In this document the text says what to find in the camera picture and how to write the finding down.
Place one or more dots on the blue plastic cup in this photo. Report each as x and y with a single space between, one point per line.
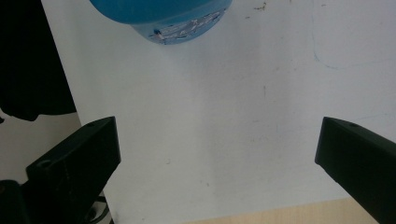
162 18

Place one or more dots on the black cloth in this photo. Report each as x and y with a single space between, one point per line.
31 62

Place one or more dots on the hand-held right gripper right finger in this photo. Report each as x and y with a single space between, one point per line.
361 158

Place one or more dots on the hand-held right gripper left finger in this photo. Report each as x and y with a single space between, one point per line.
74 161

